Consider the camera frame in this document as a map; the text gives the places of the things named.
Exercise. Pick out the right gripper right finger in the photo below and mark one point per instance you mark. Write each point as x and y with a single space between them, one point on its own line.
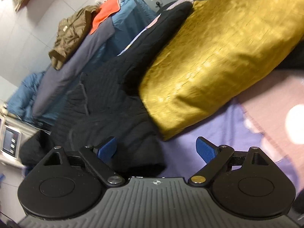
218 159

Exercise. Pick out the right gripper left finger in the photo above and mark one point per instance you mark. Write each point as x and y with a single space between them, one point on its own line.
98 157

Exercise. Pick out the black quilted jacket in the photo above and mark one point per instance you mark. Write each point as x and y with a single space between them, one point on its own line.
106 104

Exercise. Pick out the grey blue blanket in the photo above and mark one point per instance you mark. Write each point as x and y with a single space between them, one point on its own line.
54 81

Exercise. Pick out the white appliance with display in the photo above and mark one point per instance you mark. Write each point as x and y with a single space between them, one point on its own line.
11 136

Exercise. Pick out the gold satin pillow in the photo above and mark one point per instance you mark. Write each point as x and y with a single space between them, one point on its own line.
218 52

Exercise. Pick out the olive brown jacket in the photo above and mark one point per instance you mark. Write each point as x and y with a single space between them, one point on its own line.
71 33

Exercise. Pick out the blue quilted bed cover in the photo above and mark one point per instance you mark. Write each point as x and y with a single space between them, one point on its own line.
132 18

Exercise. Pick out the orange cloth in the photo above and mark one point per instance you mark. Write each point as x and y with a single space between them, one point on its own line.
106 9

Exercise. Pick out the wall socket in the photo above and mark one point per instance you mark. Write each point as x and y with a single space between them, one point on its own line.
157 3

